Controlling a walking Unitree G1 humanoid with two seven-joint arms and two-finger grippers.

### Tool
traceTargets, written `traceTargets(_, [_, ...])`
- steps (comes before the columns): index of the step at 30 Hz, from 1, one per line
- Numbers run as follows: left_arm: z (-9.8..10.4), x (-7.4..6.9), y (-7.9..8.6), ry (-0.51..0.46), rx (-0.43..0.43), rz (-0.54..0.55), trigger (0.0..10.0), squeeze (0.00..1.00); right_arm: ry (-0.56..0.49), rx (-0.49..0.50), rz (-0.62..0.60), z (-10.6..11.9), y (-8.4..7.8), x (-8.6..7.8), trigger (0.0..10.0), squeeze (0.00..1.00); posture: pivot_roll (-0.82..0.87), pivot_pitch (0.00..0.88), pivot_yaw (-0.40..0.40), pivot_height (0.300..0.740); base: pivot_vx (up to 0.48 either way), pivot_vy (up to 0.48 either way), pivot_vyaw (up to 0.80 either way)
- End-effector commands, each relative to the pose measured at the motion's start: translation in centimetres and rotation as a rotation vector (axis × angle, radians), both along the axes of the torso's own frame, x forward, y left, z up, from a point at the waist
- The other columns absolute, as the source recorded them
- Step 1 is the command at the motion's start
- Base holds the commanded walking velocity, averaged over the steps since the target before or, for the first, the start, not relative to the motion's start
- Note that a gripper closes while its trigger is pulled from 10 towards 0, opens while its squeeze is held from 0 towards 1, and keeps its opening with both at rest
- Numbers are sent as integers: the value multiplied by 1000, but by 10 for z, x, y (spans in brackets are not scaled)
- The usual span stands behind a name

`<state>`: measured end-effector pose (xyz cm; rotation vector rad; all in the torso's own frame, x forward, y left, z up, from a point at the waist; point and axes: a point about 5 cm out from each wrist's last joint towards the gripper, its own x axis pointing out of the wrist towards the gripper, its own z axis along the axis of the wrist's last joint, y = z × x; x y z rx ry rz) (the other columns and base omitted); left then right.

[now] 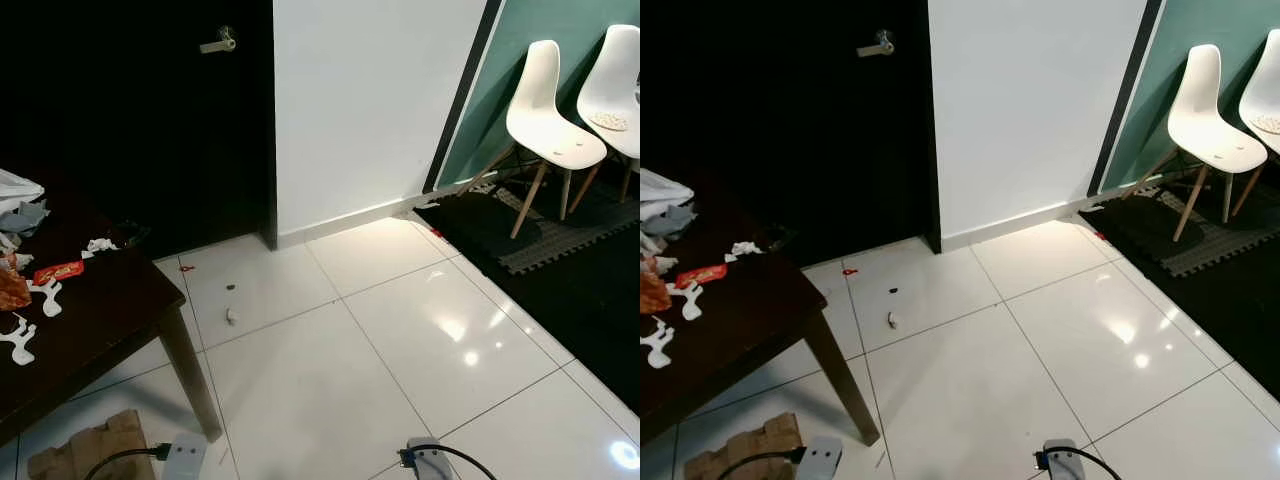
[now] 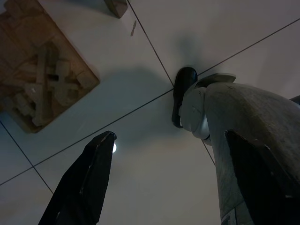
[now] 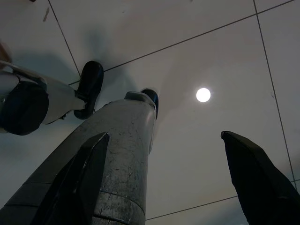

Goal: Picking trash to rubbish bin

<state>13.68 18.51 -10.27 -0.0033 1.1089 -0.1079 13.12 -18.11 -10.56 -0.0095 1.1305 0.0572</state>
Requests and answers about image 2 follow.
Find wooden tray of blocks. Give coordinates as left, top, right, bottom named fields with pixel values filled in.
left=0, top=0, right=100, bottom=134

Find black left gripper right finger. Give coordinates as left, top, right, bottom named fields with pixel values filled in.
left=224, top=129, right=300, bottom=225

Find grey robot leg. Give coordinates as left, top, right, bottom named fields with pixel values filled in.
left=179, top=73, right=300, bottom=225

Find black robot foot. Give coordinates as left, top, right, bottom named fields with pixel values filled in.
left=171, top=67, right=198, bottom=129

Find wooden block piece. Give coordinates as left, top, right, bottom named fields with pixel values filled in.
left=104, top=0, right=129, bottom=19

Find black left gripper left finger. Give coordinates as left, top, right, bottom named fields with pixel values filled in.
left=38, top=130, right=117, bottom=225

